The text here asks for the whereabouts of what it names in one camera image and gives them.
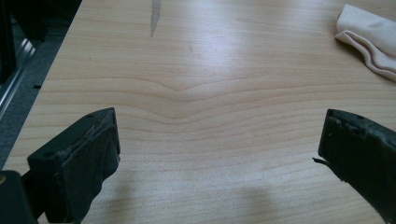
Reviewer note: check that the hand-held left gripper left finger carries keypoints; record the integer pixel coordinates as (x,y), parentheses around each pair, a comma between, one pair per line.
(74,165)

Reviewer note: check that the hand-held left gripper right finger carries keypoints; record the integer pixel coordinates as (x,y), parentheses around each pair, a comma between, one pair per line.
(361,152)

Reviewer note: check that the metal frame rail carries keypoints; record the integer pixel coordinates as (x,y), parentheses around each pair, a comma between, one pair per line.
(17,70)

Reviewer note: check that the cream folded cloth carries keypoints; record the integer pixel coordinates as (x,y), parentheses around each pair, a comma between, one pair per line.
(370,37)

